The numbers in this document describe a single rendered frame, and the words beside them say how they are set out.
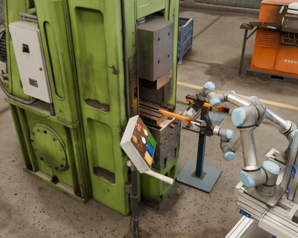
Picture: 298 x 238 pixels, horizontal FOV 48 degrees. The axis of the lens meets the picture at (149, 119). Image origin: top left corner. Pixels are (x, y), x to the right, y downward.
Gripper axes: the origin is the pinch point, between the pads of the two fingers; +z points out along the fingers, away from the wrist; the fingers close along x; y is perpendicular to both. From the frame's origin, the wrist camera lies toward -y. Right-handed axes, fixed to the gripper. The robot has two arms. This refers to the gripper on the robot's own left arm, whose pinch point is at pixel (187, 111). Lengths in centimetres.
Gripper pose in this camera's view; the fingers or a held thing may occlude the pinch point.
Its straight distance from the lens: 278.8
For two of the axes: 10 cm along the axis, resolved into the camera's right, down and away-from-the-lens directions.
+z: -4.0, 6.0, 6.9
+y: 7.4, 6.6, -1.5
